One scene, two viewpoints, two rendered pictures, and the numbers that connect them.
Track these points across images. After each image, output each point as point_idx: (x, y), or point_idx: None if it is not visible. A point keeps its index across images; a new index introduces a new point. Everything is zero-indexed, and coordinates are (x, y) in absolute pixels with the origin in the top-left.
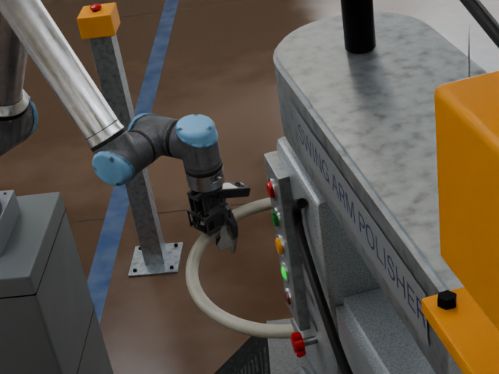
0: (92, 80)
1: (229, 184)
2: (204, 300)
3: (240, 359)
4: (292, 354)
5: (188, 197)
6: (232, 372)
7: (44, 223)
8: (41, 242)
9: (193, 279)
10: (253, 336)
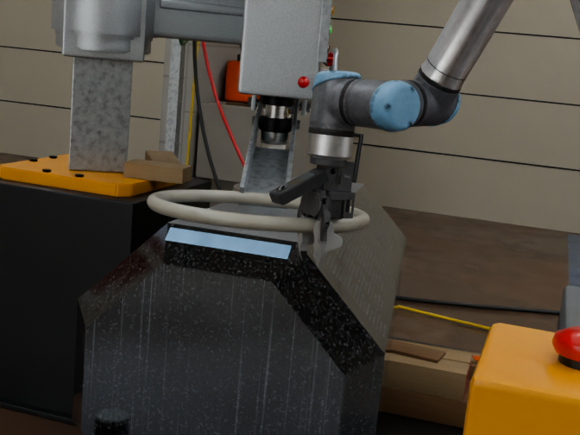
0: (453, 10)
1: (295, 182)
2: (356, 208)
3: (327, 271)
4: None
5: (353, 168)
6: (337, 281)
7: (571, 316)
8: (565, 305)
9: (362, 212)
10: (311, 257)
